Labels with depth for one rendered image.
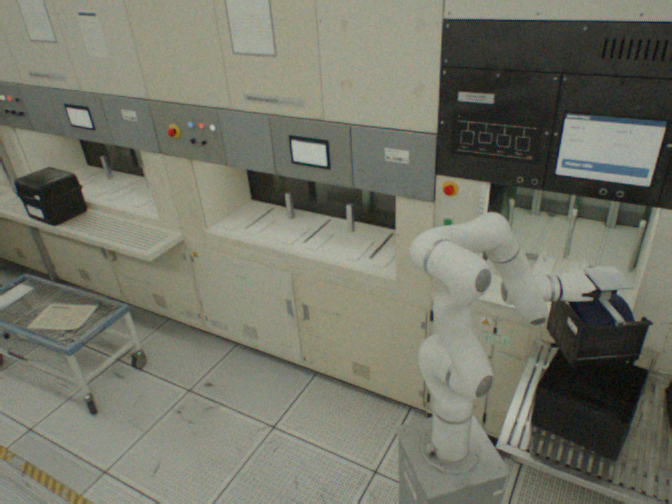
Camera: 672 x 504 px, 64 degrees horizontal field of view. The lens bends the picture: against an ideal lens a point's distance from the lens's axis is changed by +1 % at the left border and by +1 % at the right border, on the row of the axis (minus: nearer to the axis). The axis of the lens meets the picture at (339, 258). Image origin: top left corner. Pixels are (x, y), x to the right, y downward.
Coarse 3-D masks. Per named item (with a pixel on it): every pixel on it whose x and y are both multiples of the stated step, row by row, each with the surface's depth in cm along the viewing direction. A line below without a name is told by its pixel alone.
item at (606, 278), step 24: (600, 288) 160; (624, 288) 159; (552, 312) 181; (552, 336) 182; (576, 336) 165; (600, 336) 162; (624, 336) 163; (576, 360) 167; (600, 360) 168; (624, 360) 169
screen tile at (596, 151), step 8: (568, 128) 173; (576, 128) 172; (584, 128) 171; (592, 128) 170; (608, 128) 168; (576, 136) 173; (584, 136) 172; (592, 136) 171; (600, 136) 170; (608, 136) 169; (568, 144) 176; (576, 144) 175; (584, 144) 173; (600, 144) 171; (568, 152) 177; (576, 152) 176; (584, 152) 175; (592, 152) 173; (600, 152) 172
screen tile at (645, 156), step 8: (616, 128) 167; (624, 128) 165; (616, 136) 168; (624, 136) 167; (632, 136) 165; (640, 136) 164; (656, 136) 162; (648, 144) 164; (616, 152) 170; (624, 152) 169; (632, 152) 168; (640, 152) 167; (648, 152) 165; (616, 160) 171; (624, 160) 170; (632, 160) 169; (640, 160) 168; (648, 160) 167
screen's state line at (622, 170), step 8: (568, 160) 178; (576, 160) 177; (568, 168) 180; (576, 168) 178; (584, 168) 177; (592, 168) 176; (600, 168) 175; (608, 168) 173; (616, 168) 172; (624, 168) 171; (632, 168) 170; (640, 168) 169; (648, 168) 168; (632, 176) 171; (640, 176) 170
